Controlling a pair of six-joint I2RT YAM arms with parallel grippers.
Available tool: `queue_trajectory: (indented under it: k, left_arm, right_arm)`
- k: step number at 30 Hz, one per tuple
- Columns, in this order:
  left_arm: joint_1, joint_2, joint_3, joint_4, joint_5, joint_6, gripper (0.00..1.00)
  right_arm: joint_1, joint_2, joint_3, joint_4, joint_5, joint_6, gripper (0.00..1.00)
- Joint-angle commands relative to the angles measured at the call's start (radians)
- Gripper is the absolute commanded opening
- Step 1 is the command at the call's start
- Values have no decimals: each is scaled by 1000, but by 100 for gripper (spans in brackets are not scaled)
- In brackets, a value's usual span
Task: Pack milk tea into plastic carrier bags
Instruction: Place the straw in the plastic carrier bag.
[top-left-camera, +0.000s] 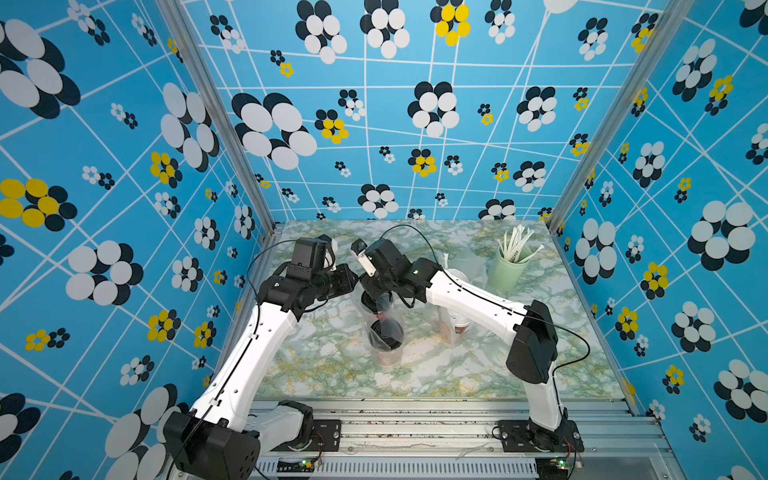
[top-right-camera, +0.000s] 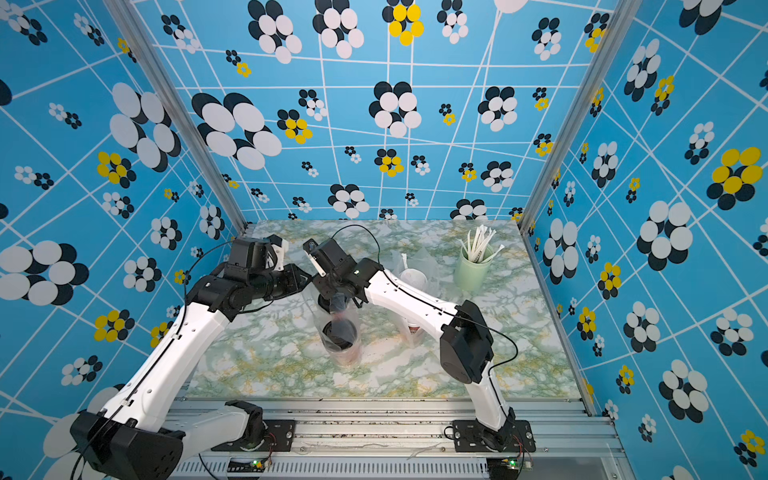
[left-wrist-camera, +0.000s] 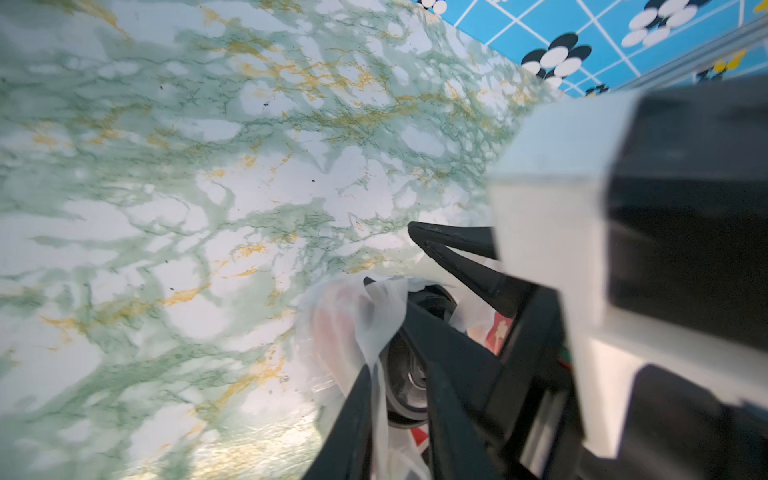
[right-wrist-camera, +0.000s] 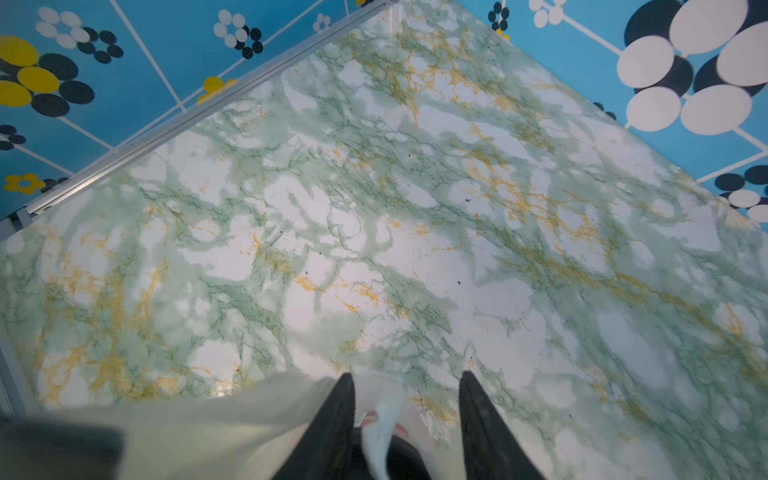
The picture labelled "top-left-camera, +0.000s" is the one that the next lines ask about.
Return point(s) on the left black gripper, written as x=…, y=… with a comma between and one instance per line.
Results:
x=348, y=283

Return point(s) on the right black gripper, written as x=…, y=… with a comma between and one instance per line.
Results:
x=367, y=283

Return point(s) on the red cup black lid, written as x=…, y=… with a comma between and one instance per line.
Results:
x=378, y=306
x=386, y=338

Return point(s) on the clear plastic carrier bag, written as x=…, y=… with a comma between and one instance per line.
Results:
x=475, y=275
x=396, y=312

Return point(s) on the red cup white lid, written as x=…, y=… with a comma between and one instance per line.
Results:
x=457, y=275
x=452, y=326

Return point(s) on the red cup white lid front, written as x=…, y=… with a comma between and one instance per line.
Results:
x=457, y=275

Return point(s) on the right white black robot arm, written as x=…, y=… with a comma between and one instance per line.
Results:
x=527, y=330

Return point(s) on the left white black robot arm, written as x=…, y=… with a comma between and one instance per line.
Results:
x=213, y=440

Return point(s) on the white wrapped straws bundle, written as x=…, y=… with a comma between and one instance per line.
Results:
x=514, y=245

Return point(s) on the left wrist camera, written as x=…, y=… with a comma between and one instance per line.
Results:
x=331, y=247

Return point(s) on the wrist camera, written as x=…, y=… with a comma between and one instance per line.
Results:
x=331, y=247
x=380, y=258

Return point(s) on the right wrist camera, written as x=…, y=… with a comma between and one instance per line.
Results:
x=380, y=258

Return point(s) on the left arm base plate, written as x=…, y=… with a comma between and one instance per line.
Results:
x=317, y=435

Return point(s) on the aluminium rail frame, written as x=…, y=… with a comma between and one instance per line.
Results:
x=452, y=439

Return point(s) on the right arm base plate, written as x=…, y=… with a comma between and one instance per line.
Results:
x=525, y=436

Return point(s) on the left aluminium corner post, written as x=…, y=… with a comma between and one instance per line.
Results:
x=181, y=30

